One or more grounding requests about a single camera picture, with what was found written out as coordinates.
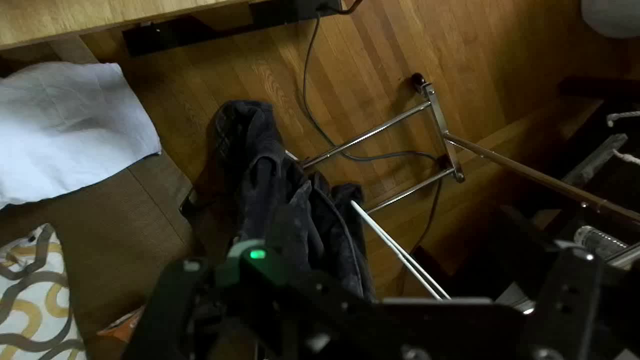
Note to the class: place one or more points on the yellow grey swirl pillow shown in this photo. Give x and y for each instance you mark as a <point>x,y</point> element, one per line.
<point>30,300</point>

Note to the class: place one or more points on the light wooden table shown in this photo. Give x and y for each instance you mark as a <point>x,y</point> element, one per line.
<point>80,16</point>

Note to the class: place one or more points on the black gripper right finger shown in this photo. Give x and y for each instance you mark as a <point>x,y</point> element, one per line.
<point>527,257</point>

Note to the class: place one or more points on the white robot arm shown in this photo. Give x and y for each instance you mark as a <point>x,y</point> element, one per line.
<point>613,14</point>

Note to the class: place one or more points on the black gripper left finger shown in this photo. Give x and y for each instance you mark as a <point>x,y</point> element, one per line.
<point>282,233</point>

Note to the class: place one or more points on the brown fabric couch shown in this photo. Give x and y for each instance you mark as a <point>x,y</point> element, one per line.
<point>113,240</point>

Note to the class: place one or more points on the dark grey hanging garment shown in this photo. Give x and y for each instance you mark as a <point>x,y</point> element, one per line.
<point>266,172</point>

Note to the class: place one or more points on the white cloth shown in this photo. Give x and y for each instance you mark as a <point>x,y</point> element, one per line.
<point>61,127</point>

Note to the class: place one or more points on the orange white wrapper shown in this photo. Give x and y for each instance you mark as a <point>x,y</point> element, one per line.
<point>121,328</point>

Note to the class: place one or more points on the metal clothes rack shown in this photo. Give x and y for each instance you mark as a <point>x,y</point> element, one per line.
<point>446,143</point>

